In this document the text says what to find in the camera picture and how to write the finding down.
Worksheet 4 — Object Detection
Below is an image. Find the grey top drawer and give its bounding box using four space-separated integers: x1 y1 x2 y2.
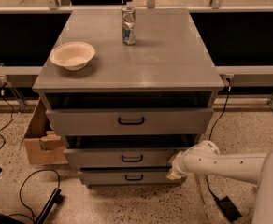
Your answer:
46 108 213 136

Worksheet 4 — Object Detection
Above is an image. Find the grey drawer cabinet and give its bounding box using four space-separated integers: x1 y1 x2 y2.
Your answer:
32 7 225 189

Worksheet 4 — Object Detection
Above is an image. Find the grey bottom drawer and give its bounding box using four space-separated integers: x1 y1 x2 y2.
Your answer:
78 168 184 186

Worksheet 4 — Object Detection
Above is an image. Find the silver blue drink can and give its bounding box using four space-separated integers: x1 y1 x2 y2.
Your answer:
122 6 136 45

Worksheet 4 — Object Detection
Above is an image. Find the black power adapter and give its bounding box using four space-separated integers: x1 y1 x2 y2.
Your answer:
217 196 242 222

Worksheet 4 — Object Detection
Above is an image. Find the white bowl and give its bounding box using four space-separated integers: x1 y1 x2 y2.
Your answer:
50 42 95 71

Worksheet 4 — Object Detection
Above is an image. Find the grey drawer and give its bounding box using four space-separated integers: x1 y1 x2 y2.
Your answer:
78 168 184 186
46 108 213 136
64 147 184 169

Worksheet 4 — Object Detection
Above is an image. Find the black right power cable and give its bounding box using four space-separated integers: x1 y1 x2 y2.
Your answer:
205 83 232 202

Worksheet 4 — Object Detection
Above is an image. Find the black left floor cable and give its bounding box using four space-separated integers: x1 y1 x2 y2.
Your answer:
6 168 62 222

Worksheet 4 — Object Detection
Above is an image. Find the cardboard box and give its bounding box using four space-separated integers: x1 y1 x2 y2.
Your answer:
23 99 67 164

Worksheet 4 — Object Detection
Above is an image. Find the black left wall cable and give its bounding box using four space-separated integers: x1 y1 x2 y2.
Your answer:
0 81 15 156

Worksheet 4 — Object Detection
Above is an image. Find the black bar left floor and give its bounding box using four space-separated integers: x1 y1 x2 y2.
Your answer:
34 188 64 224

